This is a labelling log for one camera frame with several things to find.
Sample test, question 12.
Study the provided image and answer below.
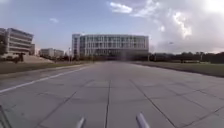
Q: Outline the wide glass-fronted building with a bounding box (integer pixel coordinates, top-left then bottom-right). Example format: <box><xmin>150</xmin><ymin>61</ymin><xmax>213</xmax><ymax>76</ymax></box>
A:
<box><xmin>71</xmin><ymin>33</ymin><xmax>150</xmax><ymax>62</ymax></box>

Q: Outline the grey paved slab path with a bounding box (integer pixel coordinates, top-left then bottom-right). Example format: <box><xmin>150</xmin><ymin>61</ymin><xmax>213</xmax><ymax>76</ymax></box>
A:
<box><xmin>0</xmin><ymin>60</ymin><xmax>224</xmax><ymax>128</ymax></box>

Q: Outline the low pale building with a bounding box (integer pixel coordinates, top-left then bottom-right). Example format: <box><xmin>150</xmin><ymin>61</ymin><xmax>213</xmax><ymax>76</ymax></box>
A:
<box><xmin>38</xmin><ymin>47</ymin><xmax>65</xmax><ymax>59</ymax></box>

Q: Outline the robot's own part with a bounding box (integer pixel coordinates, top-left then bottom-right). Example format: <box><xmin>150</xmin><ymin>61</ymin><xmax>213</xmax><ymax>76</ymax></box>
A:
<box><xmin>75</xmin><ymin>116</ymin><xmax>87</xmax><ymax>128</ymax></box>
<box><xmin>135</xmin><ymin>112</ymin><xmax>151</xmax><ymax>128</ymax></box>

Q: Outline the row of trees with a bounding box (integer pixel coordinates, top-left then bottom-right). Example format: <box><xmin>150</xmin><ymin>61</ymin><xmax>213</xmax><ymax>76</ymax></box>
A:
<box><xmin>149</xmin><ymin>51</ymin><xmax>224</xmax><ymax>65</ymax></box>

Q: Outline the grass field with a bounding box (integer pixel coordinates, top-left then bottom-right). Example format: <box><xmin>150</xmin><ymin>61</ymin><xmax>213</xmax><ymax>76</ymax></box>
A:
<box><xmin>132</xmin><ymin>61</ymin><xmax>224</xmax><ymax>78</ymax></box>

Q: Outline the grass strip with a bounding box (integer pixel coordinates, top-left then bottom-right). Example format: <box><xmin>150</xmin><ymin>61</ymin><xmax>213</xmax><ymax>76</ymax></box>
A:
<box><xmin>0</xmin><ymin>60</ymin><xmax>86</xmax><ymax>75</ymax></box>

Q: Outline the pale multi-storey building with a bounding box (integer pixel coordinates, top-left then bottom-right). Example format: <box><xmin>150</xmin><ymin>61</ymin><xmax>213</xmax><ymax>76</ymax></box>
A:
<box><xmin>0</xmin><ymin>27</ymin><xmax>36</xmax><ymax>57</ymax></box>

